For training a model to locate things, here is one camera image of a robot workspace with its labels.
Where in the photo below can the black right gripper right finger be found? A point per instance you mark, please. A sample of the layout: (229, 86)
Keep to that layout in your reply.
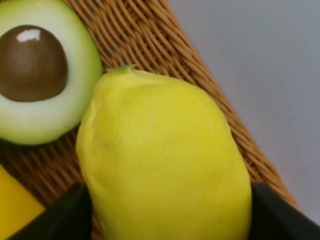
(274, 219)

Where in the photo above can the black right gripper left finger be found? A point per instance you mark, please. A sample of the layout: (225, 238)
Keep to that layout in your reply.
(69, 218)

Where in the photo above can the yellow banana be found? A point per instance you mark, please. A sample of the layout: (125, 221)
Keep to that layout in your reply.
(18, 207)

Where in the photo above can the yellow lemon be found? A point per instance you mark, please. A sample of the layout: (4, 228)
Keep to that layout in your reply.
(160, 161)

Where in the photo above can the halved avocado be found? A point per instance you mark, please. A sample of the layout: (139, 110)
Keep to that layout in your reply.
(49, 65)

